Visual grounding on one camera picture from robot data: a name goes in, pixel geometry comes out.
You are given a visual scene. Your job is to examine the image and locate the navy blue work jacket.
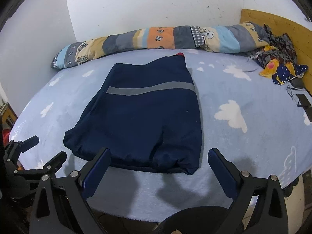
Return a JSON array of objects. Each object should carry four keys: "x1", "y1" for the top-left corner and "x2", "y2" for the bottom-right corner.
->
[{"x1": 63, "y1": 53, "x2": 202, "y2": 175}]

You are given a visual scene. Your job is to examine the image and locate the light blue cloud bedsheet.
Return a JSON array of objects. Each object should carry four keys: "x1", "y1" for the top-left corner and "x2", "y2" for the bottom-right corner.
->
[{"x1": 10, "y1": 50, "x2": 311, "y2": 222}]

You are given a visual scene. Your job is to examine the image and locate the black phone on bed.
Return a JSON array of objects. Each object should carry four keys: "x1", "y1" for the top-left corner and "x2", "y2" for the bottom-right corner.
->
[{"x1": 297, "y1": 94, "x2": 311, "y2": 108}]

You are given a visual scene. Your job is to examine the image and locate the eyeglasses on bed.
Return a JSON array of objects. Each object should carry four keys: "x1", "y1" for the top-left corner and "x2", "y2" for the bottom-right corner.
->
[{"x1": 286, "y1": 86, "x2": 306, "y2": 105}]

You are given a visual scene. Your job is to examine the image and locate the dark patterned crumpled cloth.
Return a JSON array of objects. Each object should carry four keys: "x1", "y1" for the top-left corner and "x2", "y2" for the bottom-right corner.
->
[{"x1": 247, "y1": 25, "x2": 308, "y2": 88}]

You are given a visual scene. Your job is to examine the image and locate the patchwork rolled quilt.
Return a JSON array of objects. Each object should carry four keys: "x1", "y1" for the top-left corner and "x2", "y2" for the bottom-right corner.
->
[{"x1": 51, "y1": 22, "x2": 269, "y2": 69}]

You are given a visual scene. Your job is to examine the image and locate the wooden headboard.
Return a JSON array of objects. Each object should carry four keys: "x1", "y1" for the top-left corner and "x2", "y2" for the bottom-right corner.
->
[{"x1": 240, "y1": 9, "x2": 312, "y2": 92}]

